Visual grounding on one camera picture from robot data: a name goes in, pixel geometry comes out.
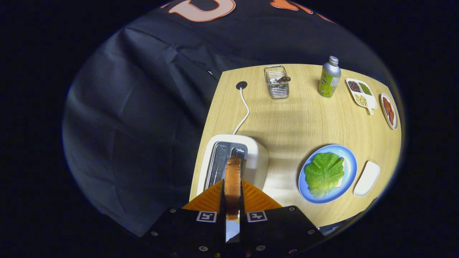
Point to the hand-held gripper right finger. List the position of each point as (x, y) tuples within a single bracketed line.
[(243, 229)]

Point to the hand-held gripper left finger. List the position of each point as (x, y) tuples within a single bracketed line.
[(222, 229)]

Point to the toasted bread slice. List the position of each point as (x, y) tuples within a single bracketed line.
[(233, 186)]

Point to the green lettuce leaf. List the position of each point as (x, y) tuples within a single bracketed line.
[(322, 173)]

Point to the beige toaster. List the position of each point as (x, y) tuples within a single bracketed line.
[(256, 157)]

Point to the white bread slice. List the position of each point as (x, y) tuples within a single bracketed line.
[(340, 182)]

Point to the blue plate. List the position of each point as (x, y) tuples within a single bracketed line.
[(349, 161)]

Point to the white rounded plate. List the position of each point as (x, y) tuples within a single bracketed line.
[(366, 179)]

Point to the silver bottle with green label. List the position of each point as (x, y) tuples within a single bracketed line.
[(328, 84)]

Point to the pile of yellow beans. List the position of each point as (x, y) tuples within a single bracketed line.
[(361, 100)]

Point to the white divided dish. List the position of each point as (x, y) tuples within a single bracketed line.
[(371, 102)]

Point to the pile of dark red beans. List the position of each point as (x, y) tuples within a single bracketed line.
[(354, 86)]

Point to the white oval meat plate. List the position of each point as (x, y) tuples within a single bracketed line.
[(393, 125)]

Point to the brown meat slice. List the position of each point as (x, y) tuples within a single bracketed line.
[(391, 116), (386, 104)]

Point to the pile of green beans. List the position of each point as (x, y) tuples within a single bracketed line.
[(365, 88)]

